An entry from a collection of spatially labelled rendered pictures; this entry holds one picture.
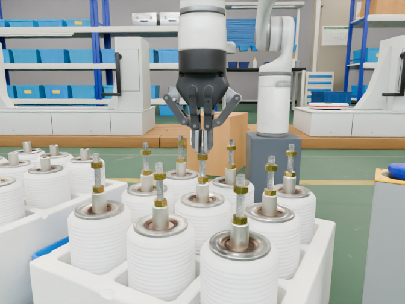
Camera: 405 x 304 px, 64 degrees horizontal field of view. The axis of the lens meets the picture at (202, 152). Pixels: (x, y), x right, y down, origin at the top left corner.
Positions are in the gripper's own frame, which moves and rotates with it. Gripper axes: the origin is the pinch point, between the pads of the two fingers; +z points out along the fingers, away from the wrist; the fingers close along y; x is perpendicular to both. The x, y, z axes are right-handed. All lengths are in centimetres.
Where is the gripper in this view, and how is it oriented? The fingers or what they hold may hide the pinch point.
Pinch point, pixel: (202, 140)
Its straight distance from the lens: 53.6
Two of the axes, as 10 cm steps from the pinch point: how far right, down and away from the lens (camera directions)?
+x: 1.9, -2.0, 9.6
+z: 0.0, 9.8, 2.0
